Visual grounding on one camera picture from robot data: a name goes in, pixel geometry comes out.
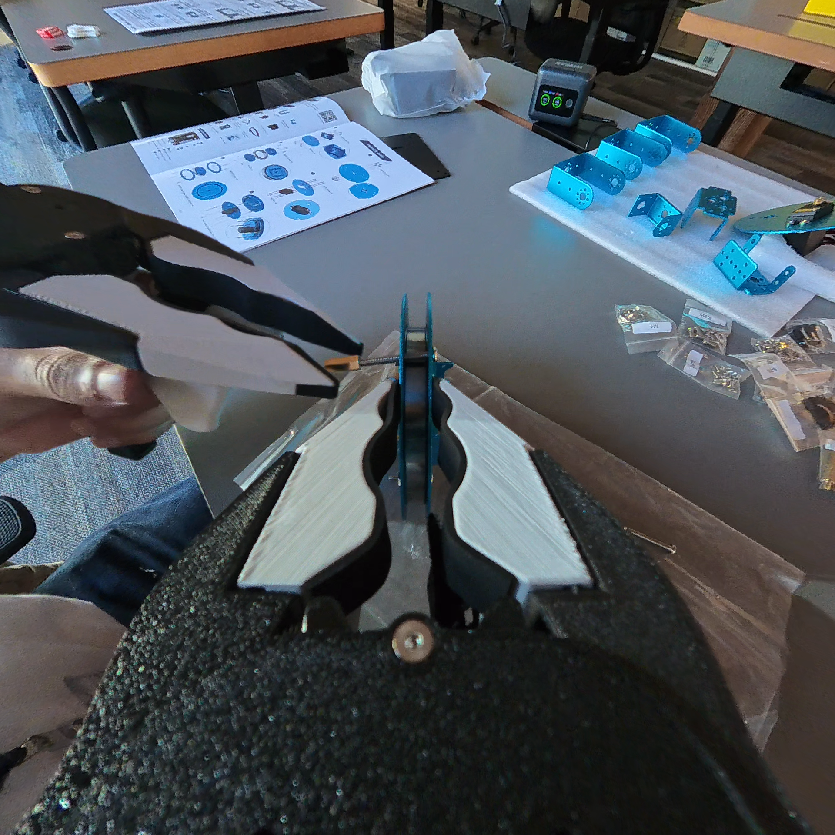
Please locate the yellow box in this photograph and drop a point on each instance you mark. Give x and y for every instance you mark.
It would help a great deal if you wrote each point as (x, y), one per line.
(820, 5)

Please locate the small white item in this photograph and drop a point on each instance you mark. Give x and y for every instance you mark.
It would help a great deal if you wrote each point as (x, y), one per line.
(83, 31)

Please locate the blue perforated long bracket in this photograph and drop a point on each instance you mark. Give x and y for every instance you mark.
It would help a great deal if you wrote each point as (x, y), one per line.
(743, 267)

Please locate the wood-edged desk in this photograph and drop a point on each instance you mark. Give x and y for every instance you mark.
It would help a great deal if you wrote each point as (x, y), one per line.
(196, 49)
(763, 32)

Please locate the small blue angle bracket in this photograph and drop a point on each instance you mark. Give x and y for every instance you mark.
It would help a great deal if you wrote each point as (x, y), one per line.
(655, 215)

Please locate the large blue U bracket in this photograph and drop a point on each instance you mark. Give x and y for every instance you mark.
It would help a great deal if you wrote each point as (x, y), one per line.
(629, 153)
(584, 182)
(669, 134)

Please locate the brass hex standoff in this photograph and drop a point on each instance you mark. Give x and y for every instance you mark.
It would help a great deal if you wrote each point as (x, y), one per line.
(340, 364)

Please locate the small black display device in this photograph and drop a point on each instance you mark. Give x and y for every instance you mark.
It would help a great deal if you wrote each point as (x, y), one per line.
(562, 91)

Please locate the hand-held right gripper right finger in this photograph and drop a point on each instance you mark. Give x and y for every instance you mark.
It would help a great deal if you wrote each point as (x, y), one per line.
(515, 509)

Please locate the blue round metal base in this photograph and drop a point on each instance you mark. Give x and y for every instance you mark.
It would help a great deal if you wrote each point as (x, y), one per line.
(412, 404)

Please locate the teal oval metal plate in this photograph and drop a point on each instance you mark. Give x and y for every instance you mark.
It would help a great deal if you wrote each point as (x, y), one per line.
(766, 223)

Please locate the open instruction booklet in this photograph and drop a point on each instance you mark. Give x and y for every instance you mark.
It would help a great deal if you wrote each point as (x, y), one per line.
(280, 169)

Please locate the black flat plate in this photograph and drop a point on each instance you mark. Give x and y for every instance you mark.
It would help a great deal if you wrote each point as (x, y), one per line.
(421, 153)

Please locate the long metal screw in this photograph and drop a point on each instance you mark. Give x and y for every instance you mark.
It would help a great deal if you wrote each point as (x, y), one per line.
(652, 540)
(379, 360)

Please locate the clear plastic bag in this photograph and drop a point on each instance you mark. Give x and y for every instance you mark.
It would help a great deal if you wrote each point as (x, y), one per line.
(652, 620)

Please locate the person's beige shirt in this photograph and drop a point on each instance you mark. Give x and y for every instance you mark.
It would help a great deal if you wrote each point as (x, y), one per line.
(45, 652)

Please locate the white foam sheet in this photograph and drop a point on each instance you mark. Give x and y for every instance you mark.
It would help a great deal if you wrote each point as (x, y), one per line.
(652, 254)

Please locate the person's left hand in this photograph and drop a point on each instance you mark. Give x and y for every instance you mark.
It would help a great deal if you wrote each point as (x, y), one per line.
(59, 391)

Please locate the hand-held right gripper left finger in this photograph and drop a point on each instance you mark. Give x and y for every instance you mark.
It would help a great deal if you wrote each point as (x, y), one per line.
(313, 509)

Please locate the white wrapped package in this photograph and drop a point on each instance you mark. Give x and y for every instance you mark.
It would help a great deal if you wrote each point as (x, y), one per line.
(421, 78)

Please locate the printed paper sheet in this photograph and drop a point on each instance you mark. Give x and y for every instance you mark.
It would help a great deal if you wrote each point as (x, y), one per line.
(215, 12)

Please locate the dark blue U bracket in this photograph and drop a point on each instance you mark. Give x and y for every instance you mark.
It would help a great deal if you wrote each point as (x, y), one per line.
(711, 209)

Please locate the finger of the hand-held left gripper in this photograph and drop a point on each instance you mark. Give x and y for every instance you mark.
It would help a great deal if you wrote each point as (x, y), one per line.
(215, 274)
(196, 346)

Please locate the pile of small parts bags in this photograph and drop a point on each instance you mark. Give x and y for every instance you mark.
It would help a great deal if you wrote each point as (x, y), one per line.
(704, 368)

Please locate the black office chair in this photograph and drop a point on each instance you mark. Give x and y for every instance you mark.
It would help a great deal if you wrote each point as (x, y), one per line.
(606, 32)

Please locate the small red item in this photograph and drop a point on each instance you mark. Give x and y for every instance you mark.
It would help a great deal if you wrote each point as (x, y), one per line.
(47, 31)

